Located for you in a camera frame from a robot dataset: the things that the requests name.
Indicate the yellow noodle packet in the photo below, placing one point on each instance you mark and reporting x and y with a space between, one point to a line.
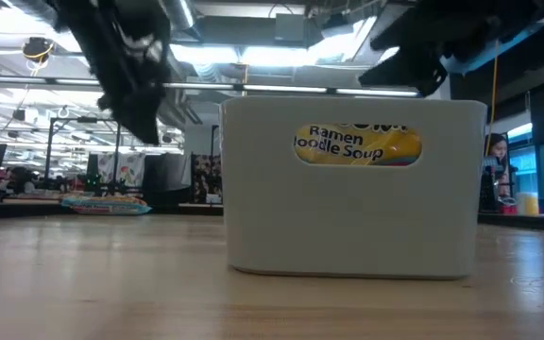
107 205
362 146

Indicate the black metal frame stand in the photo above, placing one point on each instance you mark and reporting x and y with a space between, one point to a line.
83 120

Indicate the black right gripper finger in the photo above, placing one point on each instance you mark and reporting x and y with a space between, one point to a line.
404 71

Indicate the small silver spiral duct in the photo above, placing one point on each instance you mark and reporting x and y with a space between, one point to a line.
182 11

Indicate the person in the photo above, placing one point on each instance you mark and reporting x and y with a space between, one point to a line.
22 179
498 151

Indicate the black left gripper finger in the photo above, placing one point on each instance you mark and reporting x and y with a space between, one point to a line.
137 118

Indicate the large silver spiral duct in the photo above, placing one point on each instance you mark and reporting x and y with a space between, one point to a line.
177 104

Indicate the white patterned cloth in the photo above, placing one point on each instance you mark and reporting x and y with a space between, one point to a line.
130 167

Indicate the black aluminium table frame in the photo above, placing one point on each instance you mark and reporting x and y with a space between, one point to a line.
196 209

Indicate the grey ceiling junction box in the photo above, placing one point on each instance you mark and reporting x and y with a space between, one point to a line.
290 27

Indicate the yellow plastic container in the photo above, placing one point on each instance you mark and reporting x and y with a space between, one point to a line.
529 204

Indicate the black background robot arm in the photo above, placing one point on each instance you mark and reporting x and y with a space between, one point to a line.
93 184

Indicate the white plastic bin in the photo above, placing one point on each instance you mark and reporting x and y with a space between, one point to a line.
347 222

